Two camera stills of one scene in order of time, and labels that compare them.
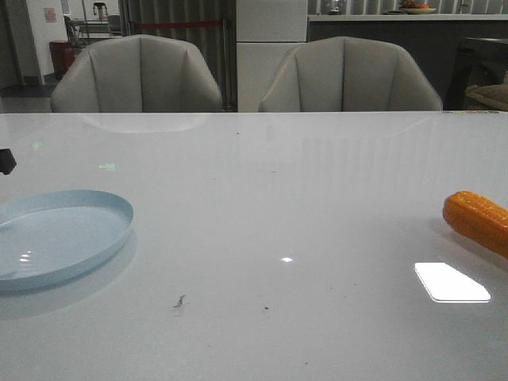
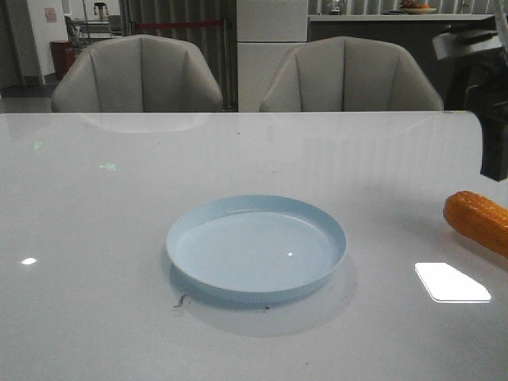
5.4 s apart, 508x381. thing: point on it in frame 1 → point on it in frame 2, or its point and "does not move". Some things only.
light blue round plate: [49, 235] → [255, 248]
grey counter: [436, 38] does not move
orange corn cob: [479, 217] does not move
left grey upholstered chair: [136, 74] does not move
